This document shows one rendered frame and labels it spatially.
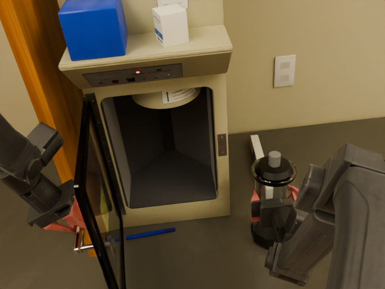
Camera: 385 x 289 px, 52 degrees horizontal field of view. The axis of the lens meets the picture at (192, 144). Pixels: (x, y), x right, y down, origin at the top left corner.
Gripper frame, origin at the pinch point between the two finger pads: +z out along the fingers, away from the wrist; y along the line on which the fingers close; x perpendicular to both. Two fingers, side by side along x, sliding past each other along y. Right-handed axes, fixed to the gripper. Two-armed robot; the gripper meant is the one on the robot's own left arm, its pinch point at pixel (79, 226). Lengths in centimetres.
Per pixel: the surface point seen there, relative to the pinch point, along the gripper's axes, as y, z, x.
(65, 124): -3.6, -12.6, -19.2
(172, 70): -31.6, -13.6, -13.9
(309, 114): -58, 51, -62
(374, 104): -81, 60, -60
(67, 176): 2.0, -4.0, -13.5
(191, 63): -35.7, -13.7, -12.1
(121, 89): -18.5, -12.2, -21.6
